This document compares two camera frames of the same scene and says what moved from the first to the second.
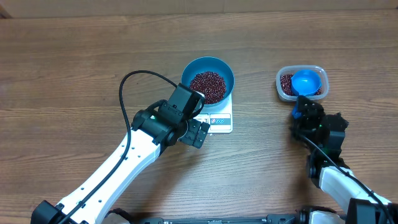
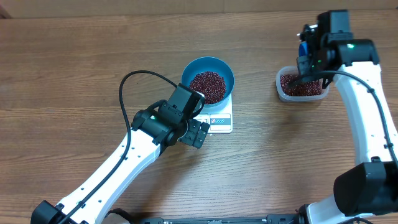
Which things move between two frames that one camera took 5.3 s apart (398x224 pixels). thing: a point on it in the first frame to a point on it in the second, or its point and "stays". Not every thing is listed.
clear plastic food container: (310, 81) stays
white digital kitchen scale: (219, 117) stays
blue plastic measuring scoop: (304, 83) to (303, 49)
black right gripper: (311, 113) to (305, 65)
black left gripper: (191, 138) stays
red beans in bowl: (211, 84) stays
